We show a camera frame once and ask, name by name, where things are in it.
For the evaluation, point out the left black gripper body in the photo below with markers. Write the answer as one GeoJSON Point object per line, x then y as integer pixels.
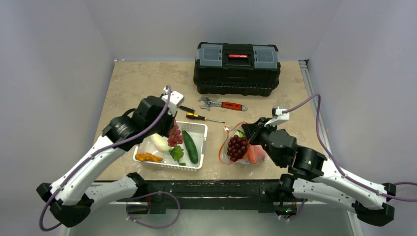
{"type": "Point", "coordinates": [163, 126]}

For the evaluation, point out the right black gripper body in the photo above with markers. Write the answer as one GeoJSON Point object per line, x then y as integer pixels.
{"type": "Point", "coordinates": [253, 131]}

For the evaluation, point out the light red grape bunch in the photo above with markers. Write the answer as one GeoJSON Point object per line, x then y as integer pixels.
{"type": "Point", "coordinates": [175, 136]}

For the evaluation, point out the purple grape bunch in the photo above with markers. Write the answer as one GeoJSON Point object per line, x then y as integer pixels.
{"type": "Point", "coordinates": [236, 148]}

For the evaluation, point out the clear zip top bag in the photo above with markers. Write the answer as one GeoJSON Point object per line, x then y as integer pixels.
{"type": "Point", "coordinates": [229, 132]}

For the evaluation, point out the white plastic basket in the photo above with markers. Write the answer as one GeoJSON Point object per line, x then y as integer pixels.
{"type": "Point", "coordinates": [197, 131]}

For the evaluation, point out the green cabbage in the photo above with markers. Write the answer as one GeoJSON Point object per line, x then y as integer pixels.
{"type": "Point", "coordinates": [240, 133]}

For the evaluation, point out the orange carrot green top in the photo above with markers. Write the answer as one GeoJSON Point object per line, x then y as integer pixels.
{"type": "Point", "coordinates": [250, 155]}

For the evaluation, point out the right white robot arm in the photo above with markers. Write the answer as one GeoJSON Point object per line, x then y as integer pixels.
{"type": "Point", "coordinates": [311, 175]}

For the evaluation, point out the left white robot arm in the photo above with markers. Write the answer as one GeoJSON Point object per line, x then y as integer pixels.
{"type": "Point", "coordinates": [118, 137]}

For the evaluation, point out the white radish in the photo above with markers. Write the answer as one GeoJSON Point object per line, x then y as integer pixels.
{"type": "Point", "coordinates": [161, 143]}

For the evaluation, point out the yellow black screwdriver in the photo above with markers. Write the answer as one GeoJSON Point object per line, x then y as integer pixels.
{"type": "Point", "coordinates": [194, 116]}

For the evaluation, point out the black hammer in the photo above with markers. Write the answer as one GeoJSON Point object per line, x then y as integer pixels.
{"type": "Point", "coordinates": [186, 109]}

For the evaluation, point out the green leafy vegetable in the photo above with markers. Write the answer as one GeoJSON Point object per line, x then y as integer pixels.
{"type": "Point", "coordinates": [177, 153]}

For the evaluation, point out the green cucumber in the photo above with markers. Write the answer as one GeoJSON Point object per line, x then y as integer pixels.
{"type": "Point", "coordinates": [190, 147]}

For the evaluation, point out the orange small fruit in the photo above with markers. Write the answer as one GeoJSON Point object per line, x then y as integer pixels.
{"type": "Point", "coordinates": [147, 157]}

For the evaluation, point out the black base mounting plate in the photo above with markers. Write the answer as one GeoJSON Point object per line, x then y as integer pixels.
{"type": "Point", "coordinates": [263, 196]}

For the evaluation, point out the black plastic toolbox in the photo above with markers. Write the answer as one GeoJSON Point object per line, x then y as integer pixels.
{"type": "Point", "coordinates": [245, 69]}

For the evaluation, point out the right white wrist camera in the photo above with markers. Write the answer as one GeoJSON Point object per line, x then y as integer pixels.
{"type": "Point", "coordinates": [279, 116]}

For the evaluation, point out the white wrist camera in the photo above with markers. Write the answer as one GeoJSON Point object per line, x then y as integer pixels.
{"type": "Point", "coordinates": [176, 99]}
{"type": "Point", "coordinates": [279, 116]}

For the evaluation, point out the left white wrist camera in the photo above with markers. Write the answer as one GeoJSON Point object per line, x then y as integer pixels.
{"type": "Point", "coordinates": [176, 99]}

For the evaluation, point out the adjustable wrench red handle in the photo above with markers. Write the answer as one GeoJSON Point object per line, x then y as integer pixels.
{"type": "Point", "coordinates": [208, 103]}

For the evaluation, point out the aluminium frame rail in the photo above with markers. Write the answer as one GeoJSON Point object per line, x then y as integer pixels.
{"type": "Point", "coordinates": [108, 192]}

